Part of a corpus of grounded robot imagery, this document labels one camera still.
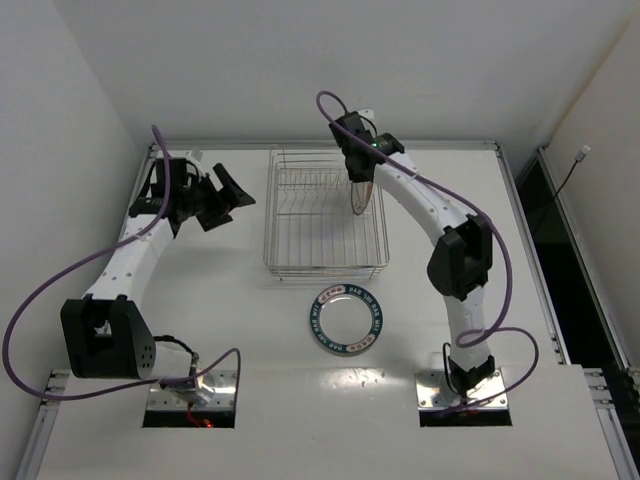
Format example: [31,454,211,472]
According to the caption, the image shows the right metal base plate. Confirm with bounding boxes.
[415,369,509,413]

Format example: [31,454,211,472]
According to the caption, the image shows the metal wire dish rack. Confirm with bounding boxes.
[263,147,390,281]

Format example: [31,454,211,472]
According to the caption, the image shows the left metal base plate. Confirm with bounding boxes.
[146,370,237,413]

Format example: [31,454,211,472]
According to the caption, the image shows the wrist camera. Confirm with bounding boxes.
[185,149,205,175]
[358,109,375,121]

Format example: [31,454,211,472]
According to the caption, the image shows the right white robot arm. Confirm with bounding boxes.
[330,112,495,396]

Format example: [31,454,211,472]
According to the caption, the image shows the orange sunburst pattern plate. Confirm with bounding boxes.
[350,182,374,216]

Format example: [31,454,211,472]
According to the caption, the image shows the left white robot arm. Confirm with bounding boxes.
[60,157,255,383]

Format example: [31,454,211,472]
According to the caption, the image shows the black cable white plug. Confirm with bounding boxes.
[552,145,591,201]

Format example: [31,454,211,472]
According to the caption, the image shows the green rim lettered plate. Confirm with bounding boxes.
[309,283,384,356]

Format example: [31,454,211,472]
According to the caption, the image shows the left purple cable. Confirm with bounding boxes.
[2,124,241,401]

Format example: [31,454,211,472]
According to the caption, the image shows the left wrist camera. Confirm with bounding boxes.
[185,149,205,175]

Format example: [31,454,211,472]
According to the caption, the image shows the metal base plate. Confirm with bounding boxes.
[146,370,237,413]
[415,369,509,413]

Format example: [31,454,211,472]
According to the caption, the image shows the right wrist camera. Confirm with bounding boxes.
[358,109,375,121]

